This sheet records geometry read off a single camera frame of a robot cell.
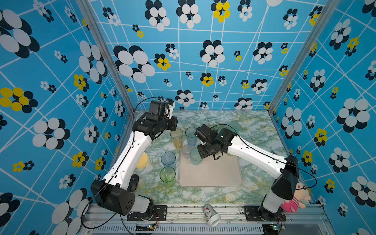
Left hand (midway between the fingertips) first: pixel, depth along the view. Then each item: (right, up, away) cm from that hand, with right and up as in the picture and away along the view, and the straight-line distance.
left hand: (176, 119), depth 76 cm
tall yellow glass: (-1, -10, +10) cm, 14 cm away
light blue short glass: (-6, -24, +11) cm, 27 cm away
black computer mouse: (-25, -36, +5) cm, 44 cm away
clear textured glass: (+4, -19, +18) cm, 26 cm away
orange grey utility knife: (+63, -22, +19) cm, 69 cm away
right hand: (+14, -17, +2) cm, 22 cm away
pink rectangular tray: (+28, -31, +10) cm, 43 cm away
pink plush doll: (+64, -39, -4) cm, 74 cm away
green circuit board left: (-12, -53, -6) cm, 55 cm away
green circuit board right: (+46, -53, -7) cm, 70 cm away
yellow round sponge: (-23, -26, +15) cm, 38 cm away
